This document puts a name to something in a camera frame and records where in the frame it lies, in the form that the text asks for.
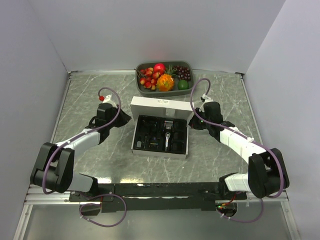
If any white hair clipper box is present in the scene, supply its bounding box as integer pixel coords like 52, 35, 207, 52
130, 96, 194, 159

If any silver hair clipper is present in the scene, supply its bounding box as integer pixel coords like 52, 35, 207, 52
164, 120, 174, 152

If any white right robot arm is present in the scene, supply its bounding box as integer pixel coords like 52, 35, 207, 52
189, 101, 290, 199

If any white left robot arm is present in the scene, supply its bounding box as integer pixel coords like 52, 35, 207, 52
30, 103, 132, 201

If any black cleaning brush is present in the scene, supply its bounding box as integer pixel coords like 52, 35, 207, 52
143, 135, 149, 149

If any small oil bottle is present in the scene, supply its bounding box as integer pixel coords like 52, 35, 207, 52
136, 141, 142, 148

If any grey fruit tray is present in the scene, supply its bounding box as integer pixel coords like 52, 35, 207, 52
134, 60, 195, 98

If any green lime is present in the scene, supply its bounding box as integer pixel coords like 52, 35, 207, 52
177, 79, 189, 91

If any red yellow cherry bunch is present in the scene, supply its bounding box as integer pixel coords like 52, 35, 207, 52
136, 67, 160, 91

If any dark grape bunch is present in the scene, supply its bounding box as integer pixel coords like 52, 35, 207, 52
173, 65, 191, 81

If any red apple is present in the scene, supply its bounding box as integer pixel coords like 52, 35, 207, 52
153, 63, 166, 74

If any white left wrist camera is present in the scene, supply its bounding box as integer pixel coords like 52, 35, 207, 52
99, 94, 117, 107

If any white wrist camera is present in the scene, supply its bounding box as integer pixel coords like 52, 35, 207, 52
99, 94, 117, 107
200, 93, 213, 103

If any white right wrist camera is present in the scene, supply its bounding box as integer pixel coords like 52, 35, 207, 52
200, 93, 213, 103

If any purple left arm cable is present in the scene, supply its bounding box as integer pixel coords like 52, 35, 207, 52
42, 86, 128, 228

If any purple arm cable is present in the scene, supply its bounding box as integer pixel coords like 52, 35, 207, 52
42, 86, 128, 228
189, 78, 287, 223

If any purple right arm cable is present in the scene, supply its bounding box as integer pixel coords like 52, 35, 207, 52
189, 78, 287, 223

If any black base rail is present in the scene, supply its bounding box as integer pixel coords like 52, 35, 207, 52
69, 182, 247, 213

